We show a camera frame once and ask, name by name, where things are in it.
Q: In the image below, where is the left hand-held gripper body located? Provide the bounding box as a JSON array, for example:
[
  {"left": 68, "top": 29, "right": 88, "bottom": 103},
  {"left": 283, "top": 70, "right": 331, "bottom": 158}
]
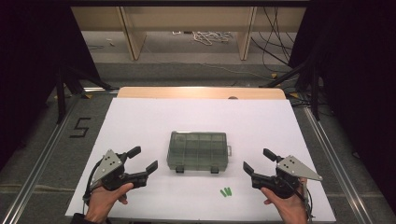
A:
[{"left": 92, "top": 149, "right": 135, "bottom": 191}]

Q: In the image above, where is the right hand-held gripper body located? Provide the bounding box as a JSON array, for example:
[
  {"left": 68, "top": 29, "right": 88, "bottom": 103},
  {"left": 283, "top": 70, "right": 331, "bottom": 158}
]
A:
[{"left": 264, "top": 154, "right": 323, "bottom": 200}]

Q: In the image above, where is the grey clear plastic compartment box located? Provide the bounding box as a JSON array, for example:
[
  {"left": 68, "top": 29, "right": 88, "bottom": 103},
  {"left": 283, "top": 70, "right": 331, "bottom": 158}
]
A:
[{"left": 166, "top": 131, "right": 233, "bottom": 175}]

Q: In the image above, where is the person's left hand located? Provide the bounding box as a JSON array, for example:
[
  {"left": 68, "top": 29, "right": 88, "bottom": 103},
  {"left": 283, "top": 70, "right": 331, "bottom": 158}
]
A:
[{"left": 85, "top": 182, "right": 134, "bottom": 223}]

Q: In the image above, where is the person's right hand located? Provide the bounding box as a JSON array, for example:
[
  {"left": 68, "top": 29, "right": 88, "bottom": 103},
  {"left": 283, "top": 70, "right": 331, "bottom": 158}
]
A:
[{"left": 261, "top": 177, "right": 308, "bottom": 224}]

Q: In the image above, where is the black metal stand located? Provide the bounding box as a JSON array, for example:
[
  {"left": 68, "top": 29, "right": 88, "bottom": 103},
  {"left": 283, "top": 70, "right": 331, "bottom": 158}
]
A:
[
  {"left": 261, "top": 57, "right": 322, "bottom": 122},
  {"left": 55, "top": 60, "right": 114, "bottom": 125}
]

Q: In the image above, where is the black curtain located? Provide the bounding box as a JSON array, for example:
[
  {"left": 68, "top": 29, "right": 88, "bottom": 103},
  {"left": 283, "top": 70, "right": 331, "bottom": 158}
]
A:
[
  {"left": 288, "top": 0, "right": 396, "bottom": 213},
  {"left": 0, "top": 0, "right": 102, "bottom": 169}
]

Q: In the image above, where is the light wooden shelf unit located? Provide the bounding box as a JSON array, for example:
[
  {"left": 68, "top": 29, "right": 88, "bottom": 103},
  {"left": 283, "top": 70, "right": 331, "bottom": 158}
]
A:
[{"left": 70, "top": 6, "right": 307, "bottom": 62}]

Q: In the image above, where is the left hand-held gripper black cable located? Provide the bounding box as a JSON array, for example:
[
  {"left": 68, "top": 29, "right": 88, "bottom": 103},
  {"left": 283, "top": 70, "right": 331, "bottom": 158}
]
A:
[{"left": 82, "top": 158, "right": 106, "bottom": 216}]

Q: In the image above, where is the hand-held gripper black cable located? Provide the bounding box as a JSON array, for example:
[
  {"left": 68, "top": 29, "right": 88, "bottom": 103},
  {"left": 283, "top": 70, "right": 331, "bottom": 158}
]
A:
[
  {"left": 297, "top": 178, "right": 315, "bottom": 220},
  {"left": 82, "top": 158, "right": 106, "bottom": 216}
]

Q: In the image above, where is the right hand-held gripper black cable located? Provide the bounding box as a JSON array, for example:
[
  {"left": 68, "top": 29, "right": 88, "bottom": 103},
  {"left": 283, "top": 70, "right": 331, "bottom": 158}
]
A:
[{"left": 297, "top": 178, "right": 315, "bottom": 220}]

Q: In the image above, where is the long metal floor rail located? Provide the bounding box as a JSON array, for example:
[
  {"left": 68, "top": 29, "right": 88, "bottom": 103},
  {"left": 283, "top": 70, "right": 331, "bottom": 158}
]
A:
[
  {"left": 302, "top": 106, "right": 375, "bottom": 224},
  {"left": 0, "top": 92, "right": 83, "bottom": 224}
]

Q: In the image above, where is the short metal floor rail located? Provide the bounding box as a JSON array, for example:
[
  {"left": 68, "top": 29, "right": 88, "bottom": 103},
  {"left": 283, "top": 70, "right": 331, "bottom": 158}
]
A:
[{"left": 81, "top": 86, "right": 120, "bottom": 95}]

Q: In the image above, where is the black wall cable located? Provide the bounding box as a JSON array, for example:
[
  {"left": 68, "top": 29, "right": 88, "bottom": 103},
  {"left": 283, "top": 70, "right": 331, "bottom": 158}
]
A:
[
  {"left": 250, "top": 36, "right": 292, "bottom": 68},
  {"left": 261, "top": 6, "right": 296, "bottom": 74}
]

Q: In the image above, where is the white rope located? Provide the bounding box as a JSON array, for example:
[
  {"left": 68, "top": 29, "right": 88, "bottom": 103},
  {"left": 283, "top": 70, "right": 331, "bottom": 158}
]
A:
[{"left": 191, "top": 30, "right": 233, "bottom": 47}]

